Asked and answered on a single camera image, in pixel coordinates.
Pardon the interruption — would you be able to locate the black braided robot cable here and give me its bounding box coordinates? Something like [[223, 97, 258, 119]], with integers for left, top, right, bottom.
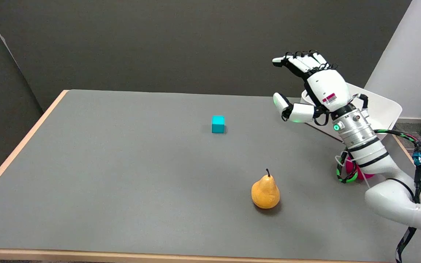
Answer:
[[336, 129, 421, 263]]

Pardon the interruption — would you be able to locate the pink ball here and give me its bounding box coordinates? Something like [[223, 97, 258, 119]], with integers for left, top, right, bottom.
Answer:
[[345, 159, 375, 180]]

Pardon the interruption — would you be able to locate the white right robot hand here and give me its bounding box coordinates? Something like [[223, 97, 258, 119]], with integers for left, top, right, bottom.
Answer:
[[272, 50, 369, 126]]

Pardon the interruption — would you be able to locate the yellow pear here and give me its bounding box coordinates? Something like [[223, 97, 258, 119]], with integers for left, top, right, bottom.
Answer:
[[251, 168, 281, 210]]

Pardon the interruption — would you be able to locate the teal cube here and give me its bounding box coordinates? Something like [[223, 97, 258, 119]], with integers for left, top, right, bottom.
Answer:
[[211, 115, 225, 134]]

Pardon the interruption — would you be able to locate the white plastic bin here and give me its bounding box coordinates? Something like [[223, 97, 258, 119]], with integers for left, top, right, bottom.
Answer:
[[301, 83, 403, 144]]

